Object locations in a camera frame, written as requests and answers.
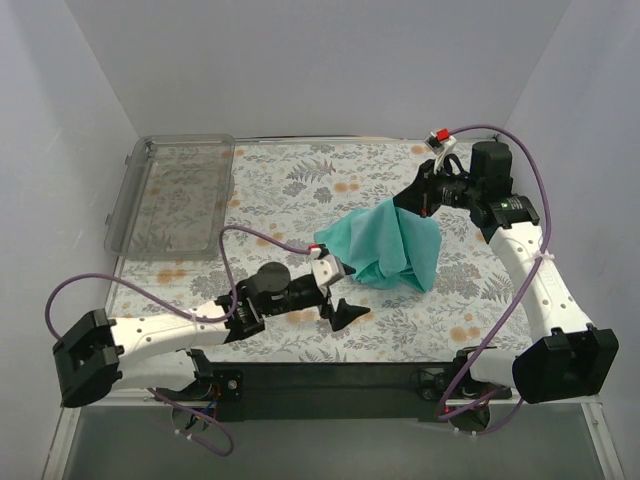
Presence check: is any clear plastic bin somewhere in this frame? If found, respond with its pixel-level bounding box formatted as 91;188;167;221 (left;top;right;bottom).
104;134;235;261

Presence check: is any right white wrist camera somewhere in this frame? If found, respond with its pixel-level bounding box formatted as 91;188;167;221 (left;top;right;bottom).
424;129;457;172

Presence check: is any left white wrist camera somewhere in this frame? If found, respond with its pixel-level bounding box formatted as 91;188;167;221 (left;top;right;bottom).
309;244;346;289

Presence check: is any floral table mat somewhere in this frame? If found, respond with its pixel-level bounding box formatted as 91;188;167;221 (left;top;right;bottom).
118;140;530;362

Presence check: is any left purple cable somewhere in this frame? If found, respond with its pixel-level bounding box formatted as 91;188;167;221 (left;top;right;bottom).
45;226;321;457

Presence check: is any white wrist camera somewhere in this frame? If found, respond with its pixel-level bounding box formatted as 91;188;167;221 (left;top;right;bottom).
309;244;346;289
424;129;457;172

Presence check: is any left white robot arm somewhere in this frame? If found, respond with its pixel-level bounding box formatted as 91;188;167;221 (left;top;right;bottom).
52;256;370;408

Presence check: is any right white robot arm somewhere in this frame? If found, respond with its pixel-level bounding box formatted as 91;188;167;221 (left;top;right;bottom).
393;138;619;404

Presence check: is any teal t shirt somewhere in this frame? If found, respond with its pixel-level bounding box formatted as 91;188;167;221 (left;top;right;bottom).
314;200;442;293

